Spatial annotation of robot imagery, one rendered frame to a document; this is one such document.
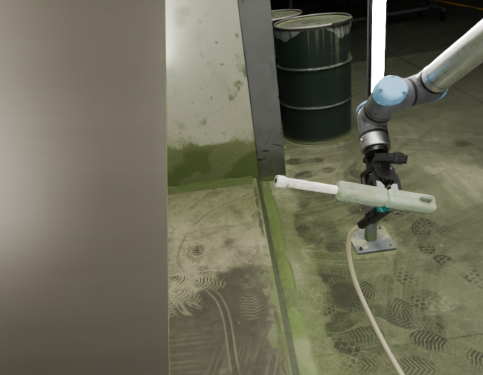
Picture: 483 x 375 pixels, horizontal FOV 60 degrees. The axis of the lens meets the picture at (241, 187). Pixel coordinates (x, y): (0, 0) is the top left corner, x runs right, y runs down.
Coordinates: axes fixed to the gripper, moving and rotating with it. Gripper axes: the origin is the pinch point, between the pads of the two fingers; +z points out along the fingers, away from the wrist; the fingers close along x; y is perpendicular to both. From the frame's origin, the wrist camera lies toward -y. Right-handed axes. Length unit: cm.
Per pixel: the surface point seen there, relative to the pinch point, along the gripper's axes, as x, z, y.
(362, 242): -46, -23, 84
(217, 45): 34, -133, 83
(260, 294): 9, 8, 85
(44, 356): 80, 46, -36
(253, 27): 17, -139, 70
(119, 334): 72, 44, -40
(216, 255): 24, -17, 111
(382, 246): -53, -19, 78
